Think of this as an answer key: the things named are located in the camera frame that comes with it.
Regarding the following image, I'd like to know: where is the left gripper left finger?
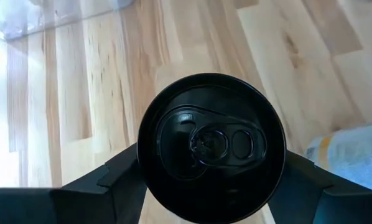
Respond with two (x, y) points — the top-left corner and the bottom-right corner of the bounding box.
(50, 142), (149, 224)

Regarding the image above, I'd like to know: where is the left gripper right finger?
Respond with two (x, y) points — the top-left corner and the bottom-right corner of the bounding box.
(267, 150), (372, 224)

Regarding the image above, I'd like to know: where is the Celsius Tropical Vibe can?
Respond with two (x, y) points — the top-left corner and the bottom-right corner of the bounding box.
(304, 120), (372, 193)
(136, 72), (287, 224)

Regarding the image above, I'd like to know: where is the clear plastic bin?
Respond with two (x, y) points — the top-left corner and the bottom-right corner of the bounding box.
(0, 0), (134, 42)

